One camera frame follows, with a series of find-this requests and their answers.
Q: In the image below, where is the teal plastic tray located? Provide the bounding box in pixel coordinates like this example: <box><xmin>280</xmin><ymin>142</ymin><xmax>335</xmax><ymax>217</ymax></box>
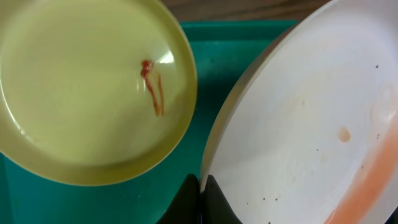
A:
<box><xmin>1</xmin><ymin>21</ymin><xmax>292</xmax><ymax>224</ymax></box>

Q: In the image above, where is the yellow plate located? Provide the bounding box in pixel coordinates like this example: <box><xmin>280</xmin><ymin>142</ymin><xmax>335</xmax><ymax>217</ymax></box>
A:
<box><xmin>1</xmin><ymin>0</ymin><xmax>198</xmax><ymax>186</ymax></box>

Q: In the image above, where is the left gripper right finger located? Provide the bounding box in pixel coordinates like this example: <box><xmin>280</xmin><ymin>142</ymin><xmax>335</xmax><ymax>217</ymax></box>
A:
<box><xmin>203</xmin><ymin>175</ymin><xmax>242</xmax><ymax>224</ymax></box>

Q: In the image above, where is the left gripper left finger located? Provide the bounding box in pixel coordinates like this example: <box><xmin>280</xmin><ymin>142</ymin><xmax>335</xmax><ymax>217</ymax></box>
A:
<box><xmin>157</xmin><ymin>174</ymin><xmax>200</xmax><ymax>224</ymax></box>

